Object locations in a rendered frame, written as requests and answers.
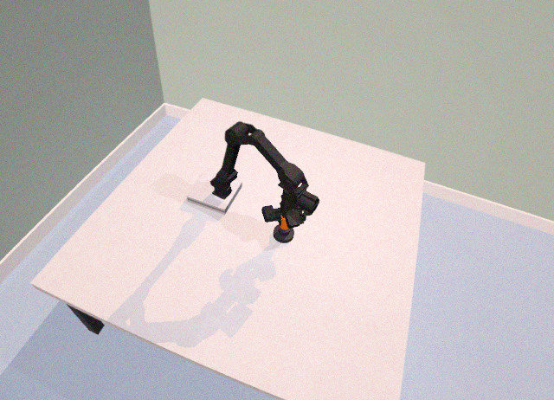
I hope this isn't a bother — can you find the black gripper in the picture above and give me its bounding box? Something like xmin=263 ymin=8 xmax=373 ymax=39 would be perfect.
xmin=261 ymin=195 xmax=312 ymax=226

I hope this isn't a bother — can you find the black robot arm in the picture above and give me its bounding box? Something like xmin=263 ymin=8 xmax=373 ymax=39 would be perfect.
xmin=209 ymin=121 xmax=319 ymax=229

